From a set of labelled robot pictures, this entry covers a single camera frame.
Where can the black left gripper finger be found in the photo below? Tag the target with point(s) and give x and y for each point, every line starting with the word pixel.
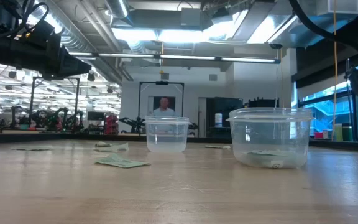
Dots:
pixel 80 66

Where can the black gantry frame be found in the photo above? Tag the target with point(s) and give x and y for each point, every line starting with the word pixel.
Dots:
pixel 162 82

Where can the person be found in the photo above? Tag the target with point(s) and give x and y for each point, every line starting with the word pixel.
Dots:
pixel 164 107

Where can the black aluminium table frame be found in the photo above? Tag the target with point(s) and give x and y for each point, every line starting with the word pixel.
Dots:
pixel 73 137

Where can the long light bar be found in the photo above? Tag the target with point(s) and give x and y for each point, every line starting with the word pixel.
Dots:
pixel 185 57

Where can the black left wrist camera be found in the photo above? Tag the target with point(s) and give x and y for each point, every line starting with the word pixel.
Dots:
pixel 42 32

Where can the red bin stack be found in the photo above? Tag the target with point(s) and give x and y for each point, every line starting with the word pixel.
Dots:
pixel 111 124

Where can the green white sweetener packet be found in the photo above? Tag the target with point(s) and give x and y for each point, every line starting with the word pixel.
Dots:
pixel 114 147
pixel 120 161
pixel 267 153
pixel 102 144
pixel 217 146
pixel 33 148

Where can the small red box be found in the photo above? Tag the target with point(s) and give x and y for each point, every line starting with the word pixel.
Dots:
pixel 319 135

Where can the grey ceiling unit box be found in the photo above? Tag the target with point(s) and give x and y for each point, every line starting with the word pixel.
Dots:
pixel 192 17

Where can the silver ventilation duct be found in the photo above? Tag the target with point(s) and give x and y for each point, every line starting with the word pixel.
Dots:
pixel 117 7

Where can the black cabinet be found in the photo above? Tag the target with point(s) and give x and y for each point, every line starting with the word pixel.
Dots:
pixel 228 109

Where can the light green cup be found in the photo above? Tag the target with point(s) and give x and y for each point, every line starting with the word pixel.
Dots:
pixel 337 132

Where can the black monitor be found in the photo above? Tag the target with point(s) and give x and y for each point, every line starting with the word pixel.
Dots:
pixel 95 115

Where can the clear plastic container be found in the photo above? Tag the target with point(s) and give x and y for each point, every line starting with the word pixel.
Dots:
pixel 270 137
pixel 166 133

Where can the white canister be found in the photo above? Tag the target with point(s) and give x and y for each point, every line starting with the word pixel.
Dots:
pixel 218 120

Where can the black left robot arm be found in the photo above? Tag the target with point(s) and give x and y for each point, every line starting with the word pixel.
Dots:
pixel 11 54

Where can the black background equipment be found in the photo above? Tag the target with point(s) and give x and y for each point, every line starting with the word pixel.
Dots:
pixel 263 102

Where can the black background robot arm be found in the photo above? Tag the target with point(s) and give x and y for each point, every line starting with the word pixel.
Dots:
pixel 57 119
pixel 134 123
pixel 79 120

